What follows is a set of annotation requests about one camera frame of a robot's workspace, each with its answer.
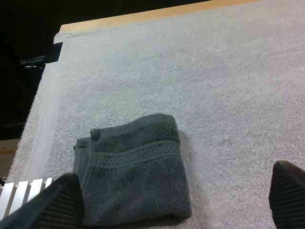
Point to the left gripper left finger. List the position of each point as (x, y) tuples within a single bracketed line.
[(57, 205)]

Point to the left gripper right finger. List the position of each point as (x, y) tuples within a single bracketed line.
[(289, 190)]

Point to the folded grey-green towel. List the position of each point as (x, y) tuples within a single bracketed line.
[(135, 174)]

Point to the dark table edge clamp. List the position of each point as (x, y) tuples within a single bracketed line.
[(48, 54)]

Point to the ribbed aluminium rail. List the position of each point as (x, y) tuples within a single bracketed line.
[(19, 193)]

